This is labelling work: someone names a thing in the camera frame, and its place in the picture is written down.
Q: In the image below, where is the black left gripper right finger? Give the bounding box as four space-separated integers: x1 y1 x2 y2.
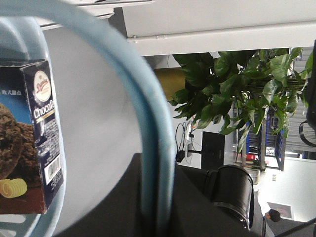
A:
168 165 273 237

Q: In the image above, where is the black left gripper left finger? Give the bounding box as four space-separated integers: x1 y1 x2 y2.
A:
57 153 155 237

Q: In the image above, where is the Chocofello cookie box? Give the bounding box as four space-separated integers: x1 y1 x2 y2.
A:
0 60 64 214

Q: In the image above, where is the light blue plastic basket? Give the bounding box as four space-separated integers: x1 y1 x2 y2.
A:
0 0 175 237

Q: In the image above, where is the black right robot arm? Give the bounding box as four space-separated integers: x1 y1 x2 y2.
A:
169 165 273 237

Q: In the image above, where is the green potted plant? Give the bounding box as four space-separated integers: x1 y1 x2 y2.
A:
170 47 314 150

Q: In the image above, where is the white store shelving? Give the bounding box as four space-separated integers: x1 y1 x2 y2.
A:
39 0 316 57

